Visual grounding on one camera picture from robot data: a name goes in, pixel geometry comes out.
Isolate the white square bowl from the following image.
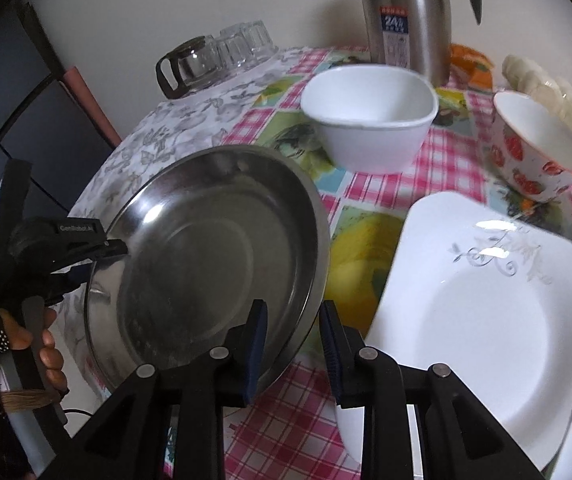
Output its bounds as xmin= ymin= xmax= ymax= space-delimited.
xmin=300 ymin=64 xmax=438 ymax=174

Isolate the stainless steel thermos jug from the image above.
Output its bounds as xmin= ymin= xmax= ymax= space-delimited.
xmin=358 ymin=0 xmax=483 ymax=89

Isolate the strawberry pattern bowl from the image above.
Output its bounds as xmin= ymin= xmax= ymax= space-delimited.
xmin=490 ymin=90 xmax=572 ymax=203

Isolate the colourful checked tablecloth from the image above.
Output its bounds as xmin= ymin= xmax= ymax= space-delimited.
xmin=71 ymin=48 xmax=572 ymax=479

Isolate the pack of white buns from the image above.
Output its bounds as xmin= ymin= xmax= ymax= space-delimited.
xmin=502 ymin=54 xmax=572 ymax=131

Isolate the clear drinking glass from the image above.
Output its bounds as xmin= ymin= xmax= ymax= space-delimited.
xmin=214 ymin=23 xmax=255 ymax=76
xmin=240 ymin=20 xmax=278 ymax=64

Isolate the glass coffee pot black handle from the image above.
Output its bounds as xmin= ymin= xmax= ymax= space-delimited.
xmin=155 ymin=36 xmax=223 ymax=100

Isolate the white square plate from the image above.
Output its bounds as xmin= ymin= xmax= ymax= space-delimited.
xmin=337 ymin=192 xmax=572 ymax=468

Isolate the orange snack packet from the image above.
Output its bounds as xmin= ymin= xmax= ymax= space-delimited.
xmin=450 ymin=44 xmax=494 ymax=92

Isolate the stainless steel round plate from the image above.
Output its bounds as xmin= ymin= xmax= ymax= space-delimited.
xmin=84 ymin=144 xmax=330 ymax=390

